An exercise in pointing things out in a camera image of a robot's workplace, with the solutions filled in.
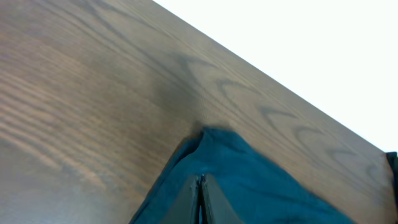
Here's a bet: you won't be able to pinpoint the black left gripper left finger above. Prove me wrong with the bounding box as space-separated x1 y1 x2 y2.
160 175 200 224

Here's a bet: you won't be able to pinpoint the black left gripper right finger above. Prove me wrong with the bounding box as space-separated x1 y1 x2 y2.
201 174 244 224

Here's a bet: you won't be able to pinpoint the navy blue shorts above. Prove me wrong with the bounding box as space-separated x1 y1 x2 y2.
131 127 350 223

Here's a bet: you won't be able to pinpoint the navy garment on pile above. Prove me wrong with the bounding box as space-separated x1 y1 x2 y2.
386 152 398 213

